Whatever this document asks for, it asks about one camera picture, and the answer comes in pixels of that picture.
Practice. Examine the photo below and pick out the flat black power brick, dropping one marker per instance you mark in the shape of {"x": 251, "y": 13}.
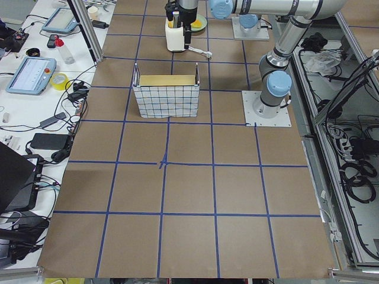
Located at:
{"x": 46, "y": 141}

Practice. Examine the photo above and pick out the light green plate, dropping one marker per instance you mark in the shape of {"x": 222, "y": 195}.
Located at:
{"x": 204, "y": 23}

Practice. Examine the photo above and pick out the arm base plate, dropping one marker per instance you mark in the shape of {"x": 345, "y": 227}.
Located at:
{"x": 258, "y": 114}
{"x": 256, "y": 33}

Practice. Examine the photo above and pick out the triangular toast on plate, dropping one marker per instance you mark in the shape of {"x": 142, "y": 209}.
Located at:
{"x": 196, "y": 25}

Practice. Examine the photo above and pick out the white plastic bottle red cap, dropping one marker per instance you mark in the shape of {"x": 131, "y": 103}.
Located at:
{"x": 64, "y": 51}

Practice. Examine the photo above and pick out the blue teach pendant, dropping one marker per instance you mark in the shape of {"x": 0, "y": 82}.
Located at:
{"x": 32, "y": 76}
{"x": 62, "y": 21}

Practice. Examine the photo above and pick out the aluminium frame post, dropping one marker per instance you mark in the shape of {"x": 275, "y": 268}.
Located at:
{"x": 83, "y": 20}

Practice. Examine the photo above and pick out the crumpled white cloth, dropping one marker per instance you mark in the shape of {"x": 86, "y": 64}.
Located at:
{"x": 323, "y": 62}

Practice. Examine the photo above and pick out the black laptop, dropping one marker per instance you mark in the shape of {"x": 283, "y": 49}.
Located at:
{"x": 20, "y": 175}

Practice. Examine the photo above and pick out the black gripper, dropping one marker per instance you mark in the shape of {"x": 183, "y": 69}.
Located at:
{"x": 188, "y": 16}

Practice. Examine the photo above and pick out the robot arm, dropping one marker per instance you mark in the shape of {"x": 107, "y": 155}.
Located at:
{"x": 249, "y": 24}
{"x": 301, "y": 14}

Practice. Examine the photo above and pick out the white two-slot toaster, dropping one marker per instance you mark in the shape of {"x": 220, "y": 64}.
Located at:
{"x": 174, "y": 37}

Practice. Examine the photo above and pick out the yellow tape roll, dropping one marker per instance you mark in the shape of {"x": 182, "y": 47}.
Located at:
{"x": 59, "y": 81}

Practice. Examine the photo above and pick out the grid-patterned wooden storage box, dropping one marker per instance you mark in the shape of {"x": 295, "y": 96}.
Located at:
{"x": 164, "y": 96}

